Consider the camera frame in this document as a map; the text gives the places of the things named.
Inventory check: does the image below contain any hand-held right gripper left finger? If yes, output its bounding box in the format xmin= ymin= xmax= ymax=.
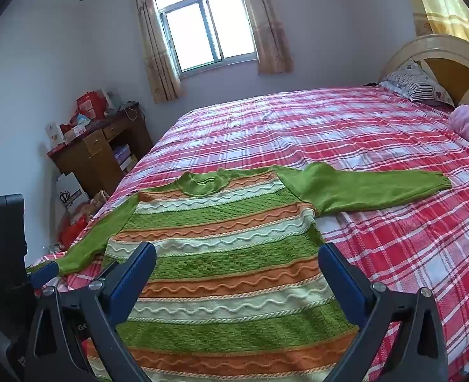
xmin=21 ymin=242 xmax=157 ymax=382

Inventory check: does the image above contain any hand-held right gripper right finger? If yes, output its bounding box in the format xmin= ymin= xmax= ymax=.
xmin=318 ymin=243 xmax=450 ymax=382

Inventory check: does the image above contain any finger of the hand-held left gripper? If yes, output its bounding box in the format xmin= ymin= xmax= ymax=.
xmin=26 ymin=262 xmax=60 ymax=292

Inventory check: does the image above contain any green orange striped knit sweater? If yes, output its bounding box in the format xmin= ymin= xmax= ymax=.
xmin=27 ymin=166 xmax=452 ymax=382

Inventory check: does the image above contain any red plastic bag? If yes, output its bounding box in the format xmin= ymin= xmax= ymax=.
xmin=58 ymin=215 xmax=89 ymax=249

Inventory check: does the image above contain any white paper bag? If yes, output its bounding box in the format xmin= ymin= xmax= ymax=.
xmin=55 ymin=172 xmax=89 ymax=217

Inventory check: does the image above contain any brown patterned bag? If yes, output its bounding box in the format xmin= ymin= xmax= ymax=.
xmin=87 ymin=190 xmax=110 ymax=216

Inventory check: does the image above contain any brown wooden desk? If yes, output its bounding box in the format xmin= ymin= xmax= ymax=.
xmin=46 ymin=103 xmax=154 ymax=197

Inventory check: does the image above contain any bed with red plaid sheet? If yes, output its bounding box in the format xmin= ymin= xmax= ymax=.
xmin=25 ymin=85 xmax=469 ymax=382

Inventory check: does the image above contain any red gift box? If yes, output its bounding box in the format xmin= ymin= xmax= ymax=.
xmin=76 ymin=91 xmax=108 ymax=120

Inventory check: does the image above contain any grey patterned pillow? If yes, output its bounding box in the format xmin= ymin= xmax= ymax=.
xmin=380 ymin=59 xmax=456 ymax=107

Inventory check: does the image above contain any beige patterned curtain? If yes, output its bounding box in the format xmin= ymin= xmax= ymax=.
xmin=244 ymin=0 xmax=295 ymax=75
xmin=129 ymin=0 xmax=183 ymax=104

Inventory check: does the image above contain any cream wooden headboard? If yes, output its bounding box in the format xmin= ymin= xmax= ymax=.
xmin=380 ymin=34 xmax=469 ymax=108

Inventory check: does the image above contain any sliding glass window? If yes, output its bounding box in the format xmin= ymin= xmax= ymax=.
xmin=152 ymin=0 xmax=258 ymax=74

